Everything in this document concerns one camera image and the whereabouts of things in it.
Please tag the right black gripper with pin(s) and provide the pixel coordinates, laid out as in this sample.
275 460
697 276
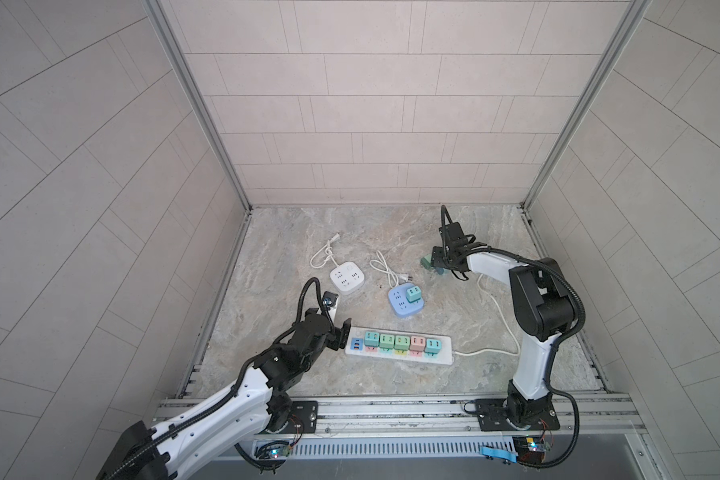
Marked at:
437 252

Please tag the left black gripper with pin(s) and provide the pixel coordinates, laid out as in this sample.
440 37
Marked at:
339 338

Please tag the green plug adapter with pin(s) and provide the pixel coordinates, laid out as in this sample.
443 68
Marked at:
426 262
402 343
387 342

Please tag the white square power socket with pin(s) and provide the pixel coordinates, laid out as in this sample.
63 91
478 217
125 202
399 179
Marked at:
347 277

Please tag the blue square power socket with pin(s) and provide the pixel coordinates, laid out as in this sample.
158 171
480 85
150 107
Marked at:
401 307

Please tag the pink plug adapter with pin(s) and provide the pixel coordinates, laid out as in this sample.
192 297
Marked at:
417 343

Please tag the teal plug adapter small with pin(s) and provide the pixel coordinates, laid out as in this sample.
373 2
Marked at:
432 346

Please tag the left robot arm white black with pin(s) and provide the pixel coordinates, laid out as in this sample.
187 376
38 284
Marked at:
256 401

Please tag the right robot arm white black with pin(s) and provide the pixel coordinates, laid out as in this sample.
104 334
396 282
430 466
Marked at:
548 310

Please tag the white long power strip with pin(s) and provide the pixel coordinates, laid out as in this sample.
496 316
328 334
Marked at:
355 347

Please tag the left circuit board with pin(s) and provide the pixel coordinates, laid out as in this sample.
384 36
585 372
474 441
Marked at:
273 454

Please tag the circuit board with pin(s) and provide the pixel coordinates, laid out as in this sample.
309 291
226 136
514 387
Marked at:
273 454
532 450

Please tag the blue tape piece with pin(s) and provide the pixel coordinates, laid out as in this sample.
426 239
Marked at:
506 456

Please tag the right circuit board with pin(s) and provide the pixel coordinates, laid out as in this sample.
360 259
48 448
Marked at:
532 450

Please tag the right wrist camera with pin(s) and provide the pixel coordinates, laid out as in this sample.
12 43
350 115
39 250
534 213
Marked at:
453 236

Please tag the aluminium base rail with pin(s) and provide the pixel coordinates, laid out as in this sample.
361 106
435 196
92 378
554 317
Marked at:
435 426

